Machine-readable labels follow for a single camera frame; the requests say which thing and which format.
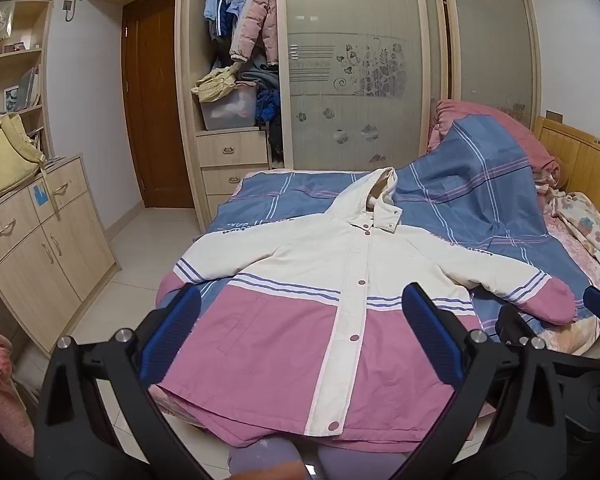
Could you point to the wooden bookshelf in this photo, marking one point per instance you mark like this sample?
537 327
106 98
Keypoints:
24 27

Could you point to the blue sticker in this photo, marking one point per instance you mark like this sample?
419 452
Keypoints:
39 194

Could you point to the lower wardrobe drawer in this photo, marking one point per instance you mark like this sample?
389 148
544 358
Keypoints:
224 180

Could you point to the floral pillow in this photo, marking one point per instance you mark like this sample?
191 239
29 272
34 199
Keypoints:
573 219

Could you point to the pink puffer jacket hanging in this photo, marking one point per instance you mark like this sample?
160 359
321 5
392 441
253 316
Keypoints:
257 22

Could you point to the blue clothes pile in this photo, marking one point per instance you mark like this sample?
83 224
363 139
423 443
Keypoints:
268 104

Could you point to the yellow backpack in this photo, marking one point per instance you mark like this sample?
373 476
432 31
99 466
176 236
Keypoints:
20 159

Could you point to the grey folded clothes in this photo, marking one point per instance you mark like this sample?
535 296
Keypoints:
257 70

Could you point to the pink fluffy towel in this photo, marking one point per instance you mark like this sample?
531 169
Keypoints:
15 425

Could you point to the wooden headboard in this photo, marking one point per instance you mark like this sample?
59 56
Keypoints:
578 155

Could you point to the blue plaid bed cover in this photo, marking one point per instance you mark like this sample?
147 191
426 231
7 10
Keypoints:
463 222

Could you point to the light blue hanging garment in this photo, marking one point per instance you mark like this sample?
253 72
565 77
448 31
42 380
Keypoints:
221 17

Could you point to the upper wardrobe drawer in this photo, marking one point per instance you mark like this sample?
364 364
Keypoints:
236 148

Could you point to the wardrobe drawer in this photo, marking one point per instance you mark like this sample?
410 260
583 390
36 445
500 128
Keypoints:
236 148
224 180

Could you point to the light wood sideboard cabinet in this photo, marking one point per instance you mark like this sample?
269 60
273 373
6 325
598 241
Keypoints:
54 259

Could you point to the lavender trouser knee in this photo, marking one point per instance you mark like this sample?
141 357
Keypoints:
355 465
268 458

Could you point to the pink and cream hooded jacket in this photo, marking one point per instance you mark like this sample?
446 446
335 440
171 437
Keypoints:
307 336

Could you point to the brown wooden door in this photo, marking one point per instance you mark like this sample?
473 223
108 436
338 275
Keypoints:
150 105

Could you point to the peach fleece blanket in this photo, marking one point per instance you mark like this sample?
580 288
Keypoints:
575 338

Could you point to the beige crumpled garment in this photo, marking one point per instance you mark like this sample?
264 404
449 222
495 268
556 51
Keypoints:
217 84

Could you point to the wall socket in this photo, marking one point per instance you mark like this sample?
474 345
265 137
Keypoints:
67 6

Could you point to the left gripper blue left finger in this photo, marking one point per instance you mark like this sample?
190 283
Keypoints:
163 332

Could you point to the pink folded quilt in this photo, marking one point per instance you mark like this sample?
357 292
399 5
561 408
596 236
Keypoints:
545 167

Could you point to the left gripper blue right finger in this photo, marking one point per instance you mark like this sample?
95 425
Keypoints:
440 334

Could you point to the lavender trouser knee left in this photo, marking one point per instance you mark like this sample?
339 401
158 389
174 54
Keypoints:
268 458

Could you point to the clear plastic storage box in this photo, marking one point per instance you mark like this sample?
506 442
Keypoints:
236 110

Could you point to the lavender trouser knee right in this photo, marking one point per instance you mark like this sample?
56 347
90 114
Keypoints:
355 465

